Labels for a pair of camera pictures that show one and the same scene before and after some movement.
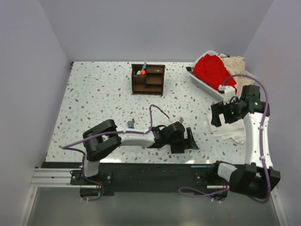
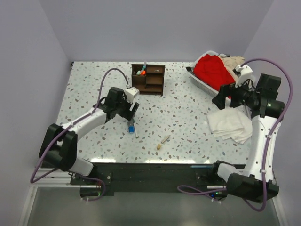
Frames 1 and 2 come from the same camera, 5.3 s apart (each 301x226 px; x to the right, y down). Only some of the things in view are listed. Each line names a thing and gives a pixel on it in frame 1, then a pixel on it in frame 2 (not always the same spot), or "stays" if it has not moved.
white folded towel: [235, 130] stays
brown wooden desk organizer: [152, 83] stays
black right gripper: [218, 108] -> [219, 100]
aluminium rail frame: [51, 200] stays
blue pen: [198, 166] stays
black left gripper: [186, 143] -> [128, 114]
